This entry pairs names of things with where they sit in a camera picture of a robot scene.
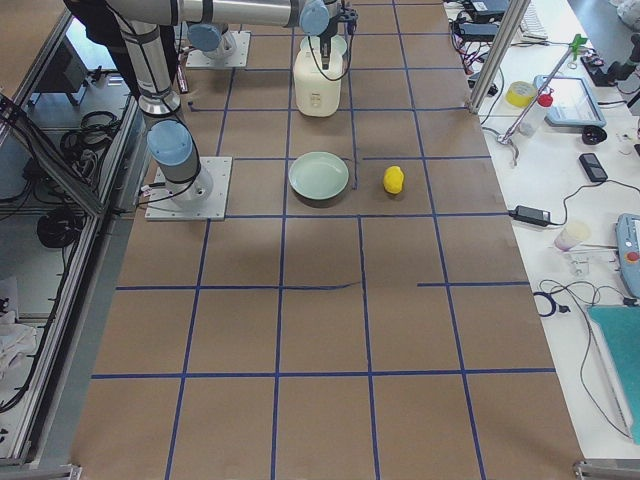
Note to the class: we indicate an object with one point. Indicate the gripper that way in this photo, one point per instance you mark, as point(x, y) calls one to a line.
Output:
point(326, 43)

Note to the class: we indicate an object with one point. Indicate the cream rice cooker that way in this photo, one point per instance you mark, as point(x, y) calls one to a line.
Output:
point(317, 91)

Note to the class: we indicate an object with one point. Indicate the green plate near cooker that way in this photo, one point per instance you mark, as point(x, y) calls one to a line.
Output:
point(338, 45)

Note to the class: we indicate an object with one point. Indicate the yellow lemon toy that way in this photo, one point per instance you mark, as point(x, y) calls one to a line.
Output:
point(393, 180)

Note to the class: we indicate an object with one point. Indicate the yellow tape roll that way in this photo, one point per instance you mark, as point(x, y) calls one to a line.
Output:
point(520, 94)

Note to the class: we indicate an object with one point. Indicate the metal rod with green clip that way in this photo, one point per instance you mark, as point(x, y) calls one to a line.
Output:
point(573, 50)

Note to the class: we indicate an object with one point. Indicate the blue teach pendant tablet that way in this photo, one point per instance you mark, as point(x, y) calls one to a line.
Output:
point(573, 104)

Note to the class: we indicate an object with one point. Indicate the black power adapter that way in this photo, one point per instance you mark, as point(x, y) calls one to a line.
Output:
point(530, 215)

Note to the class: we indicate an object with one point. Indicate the black phone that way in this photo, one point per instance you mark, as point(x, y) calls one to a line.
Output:
point(593, 168)

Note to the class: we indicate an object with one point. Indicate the plastic cup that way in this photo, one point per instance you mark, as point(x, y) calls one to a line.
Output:
point(573, 233)

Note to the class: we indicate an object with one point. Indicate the teal mat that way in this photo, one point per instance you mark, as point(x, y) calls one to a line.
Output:
point(620, 328)

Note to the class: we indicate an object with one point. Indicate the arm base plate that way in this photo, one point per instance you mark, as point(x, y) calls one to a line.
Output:
point(196, 60)
point(205, 199)

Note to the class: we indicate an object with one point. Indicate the aluminium frame post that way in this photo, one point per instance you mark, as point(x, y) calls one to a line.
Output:
point(502, 41)

